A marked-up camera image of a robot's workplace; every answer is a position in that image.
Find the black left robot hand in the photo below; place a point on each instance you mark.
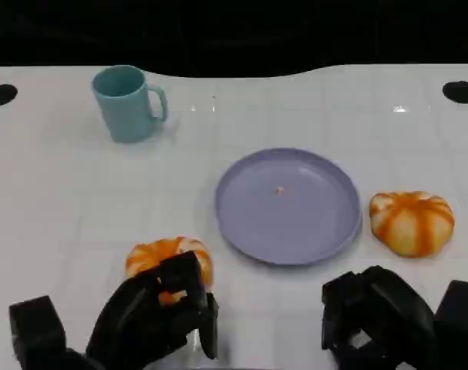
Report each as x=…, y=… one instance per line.
x=141, y=316

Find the small orange crumb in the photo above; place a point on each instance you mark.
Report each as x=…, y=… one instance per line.
x=280, y=190

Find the lilac plate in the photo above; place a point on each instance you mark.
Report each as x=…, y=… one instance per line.
x=287, y=216

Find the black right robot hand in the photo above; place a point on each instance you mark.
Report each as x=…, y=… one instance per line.
x=391, y=308

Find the black round table grommet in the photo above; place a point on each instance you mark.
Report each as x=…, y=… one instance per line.
x=0, y=95
x=460, y=91

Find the orange white toy bread roll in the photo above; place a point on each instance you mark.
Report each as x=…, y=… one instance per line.
x=411, y=223
x=156, y=250

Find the pale green mug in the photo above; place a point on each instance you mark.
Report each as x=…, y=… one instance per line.
x=122, y=108

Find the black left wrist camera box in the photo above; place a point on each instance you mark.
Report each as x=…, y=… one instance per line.
x=37, y=327

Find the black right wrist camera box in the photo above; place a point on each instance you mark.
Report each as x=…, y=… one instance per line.
x=459, y=320

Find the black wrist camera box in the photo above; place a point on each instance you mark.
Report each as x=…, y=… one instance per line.
x=459, y=320
x=37, y=327

